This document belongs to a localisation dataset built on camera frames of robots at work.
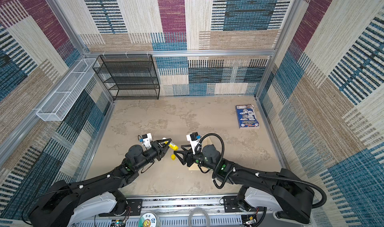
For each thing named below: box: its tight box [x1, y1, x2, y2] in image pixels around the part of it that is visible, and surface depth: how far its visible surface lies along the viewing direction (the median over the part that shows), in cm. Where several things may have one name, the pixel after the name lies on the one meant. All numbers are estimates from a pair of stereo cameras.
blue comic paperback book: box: [235, 104, 260, 129], surface depth 107 cm
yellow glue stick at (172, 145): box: [164, 141, 179, 151], surface depth 77 cm
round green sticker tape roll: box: [138, 212, 158, 227], surface depth 65 cm
